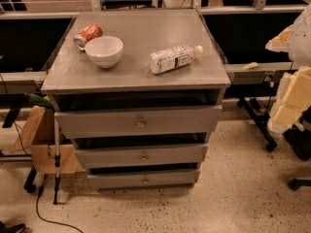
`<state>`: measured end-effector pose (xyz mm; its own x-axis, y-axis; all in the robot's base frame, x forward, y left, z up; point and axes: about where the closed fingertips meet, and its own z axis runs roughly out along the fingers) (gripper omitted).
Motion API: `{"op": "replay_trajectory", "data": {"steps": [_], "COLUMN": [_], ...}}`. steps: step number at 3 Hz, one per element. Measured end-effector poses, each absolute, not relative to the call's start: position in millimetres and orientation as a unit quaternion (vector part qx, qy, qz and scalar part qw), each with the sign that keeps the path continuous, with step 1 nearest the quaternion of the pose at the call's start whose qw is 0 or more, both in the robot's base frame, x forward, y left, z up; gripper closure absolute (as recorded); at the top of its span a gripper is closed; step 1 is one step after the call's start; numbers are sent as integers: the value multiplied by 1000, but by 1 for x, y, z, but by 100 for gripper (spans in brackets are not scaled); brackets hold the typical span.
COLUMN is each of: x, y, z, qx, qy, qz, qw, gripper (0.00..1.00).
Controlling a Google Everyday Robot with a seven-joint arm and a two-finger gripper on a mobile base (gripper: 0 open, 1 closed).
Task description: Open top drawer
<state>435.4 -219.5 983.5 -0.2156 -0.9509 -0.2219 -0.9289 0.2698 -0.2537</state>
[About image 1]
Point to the grey top drawer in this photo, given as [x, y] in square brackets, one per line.
[134, 122]

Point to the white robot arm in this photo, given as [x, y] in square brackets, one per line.
[294, 91]

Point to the grey drawer cabinet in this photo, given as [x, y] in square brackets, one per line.
[74, 83]

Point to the grey bottom drawer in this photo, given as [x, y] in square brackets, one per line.
[172, 177]

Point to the clear plastic water bottle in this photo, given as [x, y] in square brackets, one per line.
[166, 60]

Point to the white ceramic bowl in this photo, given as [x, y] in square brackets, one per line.
[105, 51]

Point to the red soda can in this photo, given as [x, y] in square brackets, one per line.
[87, 34]

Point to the small yellow foam piece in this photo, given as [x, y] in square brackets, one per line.
[250, 66]

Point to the brown cardboard box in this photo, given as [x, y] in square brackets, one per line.
[37, 135]

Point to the black shoe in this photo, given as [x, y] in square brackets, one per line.
[19, 228]

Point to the green handled grabber stick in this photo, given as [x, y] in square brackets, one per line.
[40, 101]

